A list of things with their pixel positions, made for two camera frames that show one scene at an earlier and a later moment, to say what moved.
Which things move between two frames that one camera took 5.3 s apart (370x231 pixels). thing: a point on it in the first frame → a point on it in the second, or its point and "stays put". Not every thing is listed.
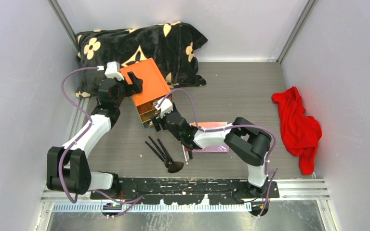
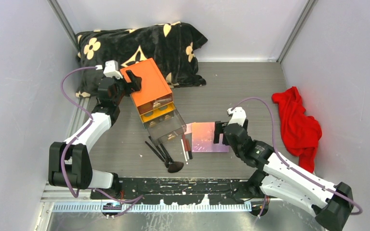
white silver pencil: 185,155 stays put
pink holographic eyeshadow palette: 222,148 stays put
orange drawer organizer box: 154,88 stays put
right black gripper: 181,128 → 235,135
